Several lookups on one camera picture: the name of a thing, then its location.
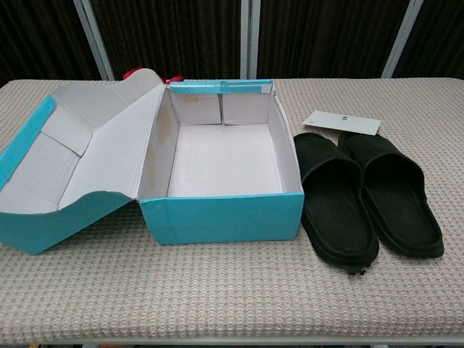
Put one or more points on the black slipper with frayed tag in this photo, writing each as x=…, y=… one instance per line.
x=337, y=210

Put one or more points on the light blue cardboard shoe box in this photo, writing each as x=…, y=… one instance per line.
x=217, y=217

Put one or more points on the beige cloth-covered table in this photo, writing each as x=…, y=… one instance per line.
x=232, y=290

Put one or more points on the white paper card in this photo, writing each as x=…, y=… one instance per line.
x=340, y=122

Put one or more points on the silver aluminium partition post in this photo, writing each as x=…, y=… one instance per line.
x=95, y=40
x=250, y=36
x=401, y=40

